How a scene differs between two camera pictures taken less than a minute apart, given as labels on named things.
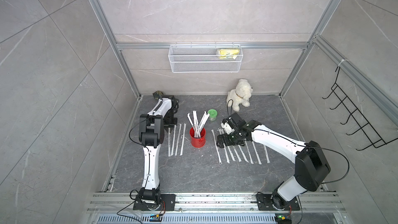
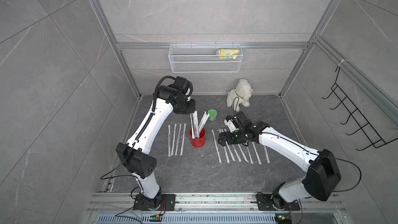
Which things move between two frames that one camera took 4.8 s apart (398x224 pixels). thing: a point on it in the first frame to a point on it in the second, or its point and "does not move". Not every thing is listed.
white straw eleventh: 173,139 does not move
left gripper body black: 169,121 to 186,108
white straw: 266,153 does not move
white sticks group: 244,157 does not move
